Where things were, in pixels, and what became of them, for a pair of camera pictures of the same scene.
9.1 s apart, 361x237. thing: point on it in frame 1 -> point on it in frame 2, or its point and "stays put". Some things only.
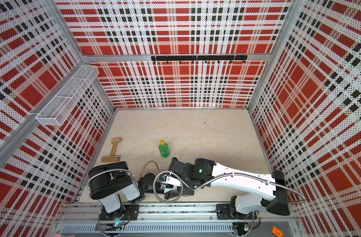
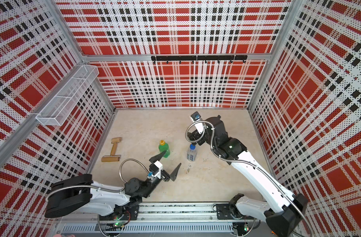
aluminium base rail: x=178 y=218 stays put
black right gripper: x=188 y=191 -> x=196 y=135
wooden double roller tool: x=113 y=157 stays put
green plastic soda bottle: x=164 y=150 stays put
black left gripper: x=171 y=195 -> x=165 y=176
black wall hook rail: x=218 y=58 stays put
